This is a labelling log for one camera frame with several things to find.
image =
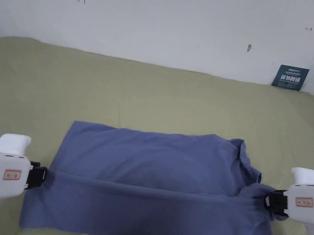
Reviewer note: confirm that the bed with pale green sheet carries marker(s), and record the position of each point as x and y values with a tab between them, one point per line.
147	97

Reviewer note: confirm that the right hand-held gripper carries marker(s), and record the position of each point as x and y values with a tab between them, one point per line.
304	202

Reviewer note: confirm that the dark blue printed card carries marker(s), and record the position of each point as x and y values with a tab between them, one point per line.
290	77

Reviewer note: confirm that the blue shirt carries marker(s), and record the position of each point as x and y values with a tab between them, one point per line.
150	183

